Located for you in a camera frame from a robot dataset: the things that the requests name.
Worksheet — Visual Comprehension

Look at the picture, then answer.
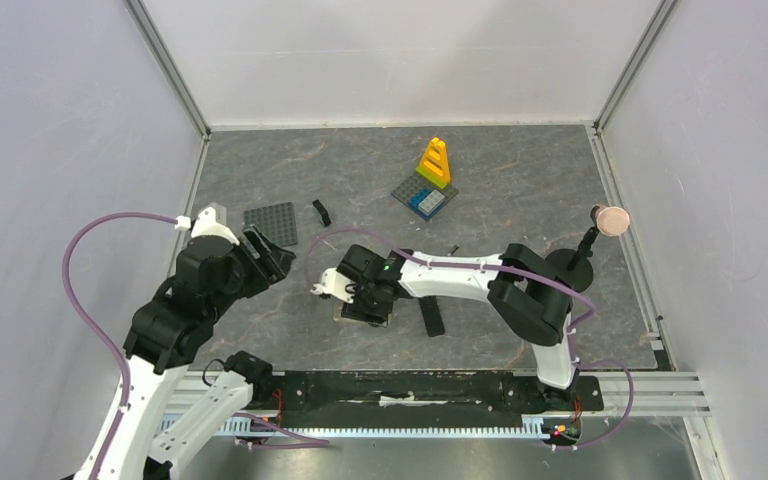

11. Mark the black slim remote control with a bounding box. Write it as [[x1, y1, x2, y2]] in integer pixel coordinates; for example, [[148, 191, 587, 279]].
[[418, 296, 446, 338]]

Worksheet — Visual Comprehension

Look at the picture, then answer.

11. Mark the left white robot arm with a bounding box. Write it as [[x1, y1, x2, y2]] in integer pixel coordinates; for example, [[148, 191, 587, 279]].
[[73, 219, 296, 479]]

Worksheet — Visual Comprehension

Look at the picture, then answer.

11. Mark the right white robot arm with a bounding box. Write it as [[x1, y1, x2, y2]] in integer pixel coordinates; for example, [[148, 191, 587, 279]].
[[317, 243, 595, 408]]

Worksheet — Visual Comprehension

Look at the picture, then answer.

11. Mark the dark grey lego baseplate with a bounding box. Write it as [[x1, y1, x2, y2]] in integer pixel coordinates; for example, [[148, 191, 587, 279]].
[[243, 202, 298, 247]]

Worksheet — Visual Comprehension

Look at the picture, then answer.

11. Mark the small black plastic piece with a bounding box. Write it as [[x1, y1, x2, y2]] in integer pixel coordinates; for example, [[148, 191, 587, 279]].
[[312, 199, 332, 228]]

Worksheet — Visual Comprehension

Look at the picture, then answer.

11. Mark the grey blue lego plate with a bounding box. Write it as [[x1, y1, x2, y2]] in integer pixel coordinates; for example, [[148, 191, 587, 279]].
[[391, 172, 459, 221]]

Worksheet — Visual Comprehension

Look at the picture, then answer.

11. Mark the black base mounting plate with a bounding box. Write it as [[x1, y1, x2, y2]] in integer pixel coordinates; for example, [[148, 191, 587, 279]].
[[246, 370, 605, 429]]

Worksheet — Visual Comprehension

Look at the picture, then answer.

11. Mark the yellow green lego tower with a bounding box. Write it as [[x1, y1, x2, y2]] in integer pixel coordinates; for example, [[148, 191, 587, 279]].
[[416, 137, 452, 189]]

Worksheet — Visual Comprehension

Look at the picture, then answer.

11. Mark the black microphone stand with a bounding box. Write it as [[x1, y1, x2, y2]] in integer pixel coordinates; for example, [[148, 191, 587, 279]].
[[545, 226, 600, 293]]

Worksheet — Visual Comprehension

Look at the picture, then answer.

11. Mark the beige foam microphone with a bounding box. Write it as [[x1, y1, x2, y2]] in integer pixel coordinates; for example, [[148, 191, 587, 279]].
[[590, 205, 631, 237]]

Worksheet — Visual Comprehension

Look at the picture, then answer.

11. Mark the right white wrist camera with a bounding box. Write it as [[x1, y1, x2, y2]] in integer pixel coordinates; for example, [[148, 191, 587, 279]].
[[310, 268, 356, 304]]

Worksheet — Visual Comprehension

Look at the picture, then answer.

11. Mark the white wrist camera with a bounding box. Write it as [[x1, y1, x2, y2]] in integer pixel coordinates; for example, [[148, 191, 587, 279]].
[[190, 202, 240, 246], [310, 268, 356, 304]]

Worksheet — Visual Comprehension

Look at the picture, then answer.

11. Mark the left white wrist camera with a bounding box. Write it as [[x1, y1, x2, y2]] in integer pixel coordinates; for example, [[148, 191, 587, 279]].
[[190, 202, 240, 246]]

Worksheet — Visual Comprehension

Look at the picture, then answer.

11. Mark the white slotted cable duct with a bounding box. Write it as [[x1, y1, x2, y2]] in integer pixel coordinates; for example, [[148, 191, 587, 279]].
[[215, 416, 551, 441]]

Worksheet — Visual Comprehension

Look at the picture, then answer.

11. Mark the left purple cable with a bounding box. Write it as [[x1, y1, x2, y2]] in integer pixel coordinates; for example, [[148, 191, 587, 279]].
[[61, 211, 331, 480]]

